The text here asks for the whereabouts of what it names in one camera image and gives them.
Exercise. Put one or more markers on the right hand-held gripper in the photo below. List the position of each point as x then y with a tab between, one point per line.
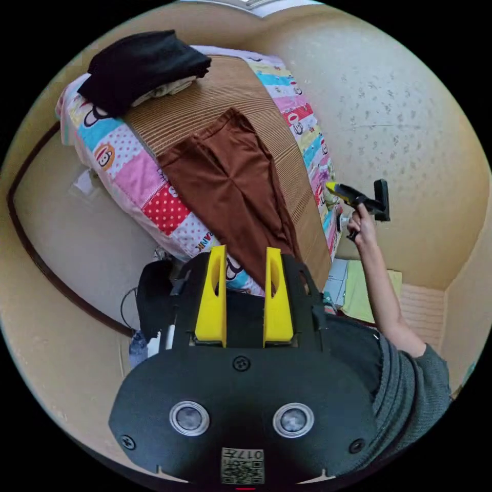
359	198

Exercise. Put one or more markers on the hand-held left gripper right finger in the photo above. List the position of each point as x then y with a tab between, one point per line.
278	315

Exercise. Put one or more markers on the pile of clothes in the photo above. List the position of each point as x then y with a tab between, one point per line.
146	69

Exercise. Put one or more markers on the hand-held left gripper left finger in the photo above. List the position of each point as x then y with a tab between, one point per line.
209	307

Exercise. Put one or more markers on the person's right forearm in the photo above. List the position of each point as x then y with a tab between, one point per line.
380	292

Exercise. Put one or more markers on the brown pants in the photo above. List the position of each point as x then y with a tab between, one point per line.
234	184

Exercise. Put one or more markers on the person's right hand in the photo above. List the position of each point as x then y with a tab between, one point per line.
364	226

